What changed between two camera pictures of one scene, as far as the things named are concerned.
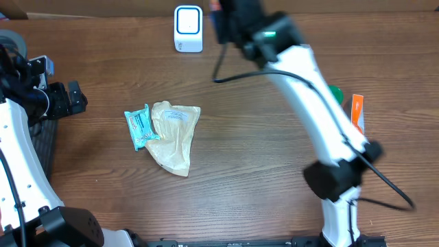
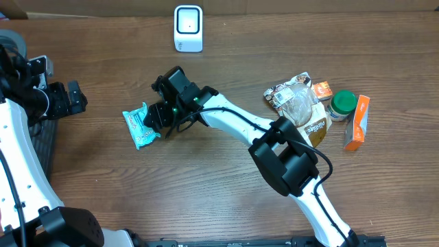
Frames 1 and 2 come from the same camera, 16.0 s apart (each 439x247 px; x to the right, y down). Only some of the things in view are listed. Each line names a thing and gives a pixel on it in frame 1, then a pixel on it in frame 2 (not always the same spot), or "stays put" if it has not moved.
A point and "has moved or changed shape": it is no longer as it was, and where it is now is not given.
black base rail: [365, 241] stays put
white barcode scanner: [188, 29] stays put
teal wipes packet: [140, 126] stays put
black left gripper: [62, 106] stays put
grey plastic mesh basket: [44, 131] stays put
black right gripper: [227, 31] to [160, 111]
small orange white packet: [214, 5] has moved or changed shape
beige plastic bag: [175, 125] to [295, 99]
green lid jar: [337, 92] to [343, 103]
